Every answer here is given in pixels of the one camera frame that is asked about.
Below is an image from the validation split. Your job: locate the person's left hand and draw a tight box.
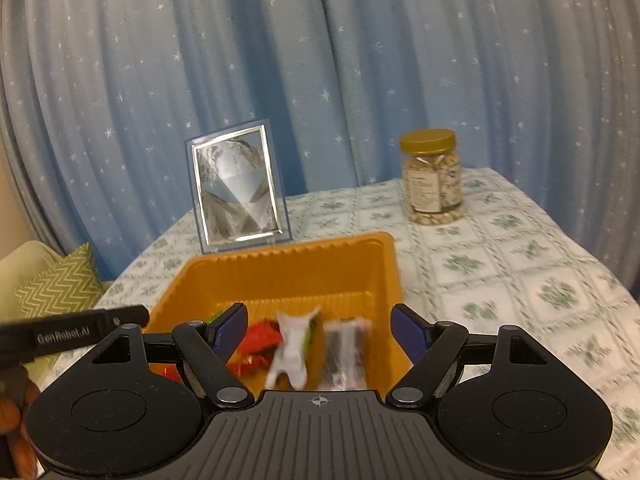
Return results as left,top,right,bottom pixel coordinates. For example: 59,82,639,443
0,364,42,480

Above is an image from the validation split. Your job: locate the nut jar with gold lid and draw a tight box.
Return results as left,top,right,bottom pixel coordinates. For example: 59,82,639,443
398,129,465,226

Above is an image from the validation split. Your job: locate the white snack packet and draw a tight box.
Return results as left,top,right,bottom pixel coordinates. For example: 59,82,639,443
264,306,322,390

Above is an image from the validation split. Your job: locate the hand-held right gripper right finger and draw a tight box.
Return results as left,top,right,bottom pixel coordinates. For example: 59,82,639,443
386,303,548,409

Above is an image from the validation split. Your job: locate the green zigzag cushion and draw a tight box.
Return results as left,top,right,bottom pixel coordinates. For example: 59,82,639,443
15,243,104,332
0,240,107,391

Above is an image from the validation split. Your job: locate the red snack pouch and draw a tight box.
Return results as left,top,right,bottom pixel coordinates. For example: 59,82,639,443
227,320,285,377

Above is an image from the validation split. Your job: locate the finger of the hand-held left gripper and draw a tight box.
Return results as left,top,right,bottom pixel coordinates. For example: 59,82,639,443
107,304,151,328

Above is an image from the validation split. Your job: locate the blue star curtain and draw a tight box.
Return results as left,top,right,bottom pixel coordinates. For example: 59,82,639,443
0,0,640,283

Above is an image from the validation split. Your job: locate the orange plastic tray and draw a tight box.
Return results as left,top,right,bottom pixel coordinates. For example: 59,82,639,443
142,231,405,397

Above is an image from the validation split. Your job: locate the silver picture frame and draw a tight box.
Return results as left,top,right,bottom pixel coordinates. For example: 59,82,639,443
186,119,292,255

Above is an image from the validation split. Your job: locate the clear bag of dark snacks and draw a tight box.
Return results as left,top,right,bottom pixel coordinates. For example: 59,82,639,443
320,316,372,392

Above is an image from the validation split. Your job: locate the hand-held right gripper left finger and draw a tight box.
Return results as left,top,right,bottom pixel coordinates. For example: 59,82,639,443
92,302,254,409

